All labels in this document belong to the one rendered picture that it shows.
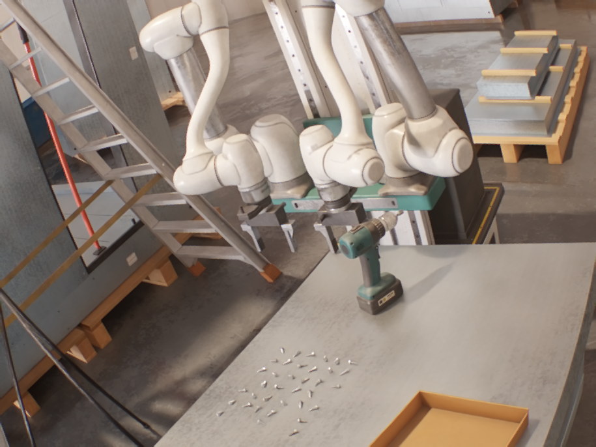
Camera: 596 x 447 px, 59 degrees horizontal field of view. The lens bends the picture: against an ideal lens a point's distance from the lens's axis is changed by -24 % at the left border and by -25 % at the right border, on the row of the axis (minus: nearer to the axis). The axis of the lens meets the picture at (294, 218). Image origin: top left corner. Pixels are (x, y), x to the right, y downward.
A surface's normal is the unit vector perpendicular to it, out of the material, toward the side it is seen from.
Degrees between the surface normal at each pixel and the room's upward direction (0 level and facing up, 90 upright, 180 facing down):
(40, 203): 90
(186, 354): 0
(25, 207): 90
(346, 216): 90
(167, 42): 105
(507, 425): 0
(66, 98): 90
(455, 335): 0
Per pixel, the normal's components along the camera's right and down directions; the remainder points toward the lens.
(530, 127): -0.55, 0.52
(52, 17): 0.54, 0.20
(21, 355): 0.77, 0.02
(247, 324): -0.32, -0.85
